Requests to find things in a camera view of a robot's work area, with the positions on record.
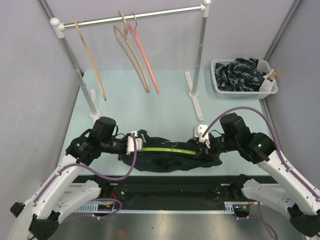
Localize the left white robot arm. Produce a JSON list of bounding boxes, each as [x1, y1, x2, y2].
[[8, 117, 143, 240]]

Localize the beige wooden hanger left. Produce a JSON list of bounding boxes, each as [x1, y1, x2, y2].
[[72, 16, 107, 101]]

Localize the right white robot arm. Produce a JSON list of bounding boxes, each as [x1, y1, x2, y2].
[[193, 113, 320, 238]]

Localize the white plastic basket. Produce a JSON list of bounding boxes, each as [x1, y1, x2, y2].
[[210, 58, 279, 100]]

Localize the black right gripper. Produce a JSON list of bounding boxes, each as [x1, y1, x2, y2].
[[194, 133, 239, 160]]

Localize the white metal clothes rack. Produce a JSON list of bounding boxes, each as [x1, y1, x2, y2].
[[49, 0, 211, 122]]

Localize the pink plastic hanger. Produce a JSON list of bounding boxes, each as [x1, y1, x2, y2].
[[127, 22, 160, 94]]

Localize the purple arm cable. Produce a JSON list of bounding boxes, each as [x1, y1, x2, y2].
[[29, 136, 138, 238], [202, 106, 320, 240]]

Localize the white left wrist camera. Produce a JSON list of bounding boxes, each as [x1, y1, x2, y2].
[[126, 131, 144, 155]]

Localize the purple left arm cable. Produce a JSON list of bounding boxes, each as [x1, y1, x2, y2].
[[29, 136, 138, 238]]

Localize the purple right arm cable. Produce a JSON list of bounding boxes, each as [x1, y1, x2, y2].
[[202, 106, 320, 240]]

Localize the white paper tag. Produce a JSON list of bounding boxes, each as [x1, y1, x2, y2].
[[259, 68, 277, 92]]

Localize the beige wooden hanger middle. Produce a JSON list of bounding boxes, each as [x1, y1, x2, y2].
[[113, 10, 150, 94]]

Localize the green plastic hanger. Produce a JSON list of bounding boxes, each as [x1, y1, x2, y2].
[[142, 140, 199, 156]]

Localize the dark navy sport shorts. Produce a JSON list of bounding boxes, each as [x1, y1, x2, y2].
[[134, 129, 223, 173]]

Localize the dark patterned cloth in basket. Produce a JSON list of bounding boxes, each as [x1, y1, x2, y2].
[[214, 58, 264, 92]]

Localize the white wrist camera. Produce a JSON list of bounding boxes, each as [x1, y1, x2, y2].
[[126, 131, 144, 155], [193, 124, 211, 149]]

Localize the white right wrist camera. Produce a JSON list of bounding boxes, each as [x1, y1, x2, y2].
[[193, 124, 211, 149]]

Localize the white cable duct rail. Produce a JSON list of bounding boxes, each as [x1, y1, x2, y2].
[[74, 200, 251, 215]]

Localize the beige wooden hanger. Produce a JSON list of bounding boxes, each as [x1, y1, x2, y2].
[[113, 10, 150, 94], [72, 16, 107, 101]]

